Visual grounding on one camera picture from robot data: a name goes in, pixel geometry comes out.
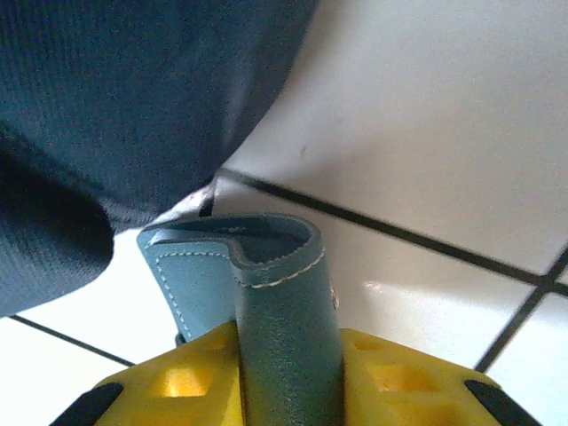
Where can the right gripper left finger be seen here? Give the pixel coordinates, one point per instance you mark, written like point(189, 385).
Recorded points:
point(177, 386)

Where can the teal leather wallet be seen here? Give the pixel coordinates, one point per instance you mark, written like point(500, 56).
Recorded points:
point(284, 333)

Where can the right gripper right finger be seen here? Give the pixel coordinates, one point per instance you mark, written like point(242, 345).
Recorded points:
point(399, 381)

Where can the navy blue backpack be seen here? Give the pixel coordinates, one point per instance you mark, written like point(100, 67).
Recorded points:
point(111, 111)

